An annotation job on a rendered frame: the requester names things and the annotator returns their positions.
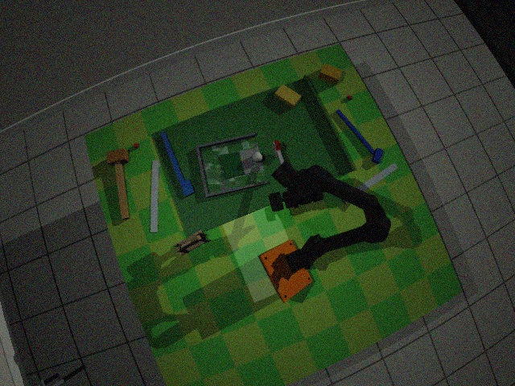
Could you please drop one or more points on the grey flat bar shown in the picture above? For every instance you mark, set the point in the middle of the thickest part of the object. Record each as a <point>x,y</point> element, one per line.
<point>154,197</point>
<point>378,177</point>

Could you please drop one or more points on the white ball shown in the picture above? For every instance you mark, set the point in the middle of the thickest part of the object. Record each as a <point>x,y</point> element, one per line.
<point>257,156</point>

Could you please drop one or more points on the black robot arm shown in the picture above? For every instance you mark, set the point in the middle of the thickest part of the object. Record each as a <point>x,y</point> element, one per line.
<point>316,178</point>

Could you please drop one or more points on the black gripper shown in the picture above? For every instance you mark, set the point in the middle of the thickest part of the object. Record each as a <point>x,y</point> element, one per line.
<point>276,200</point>

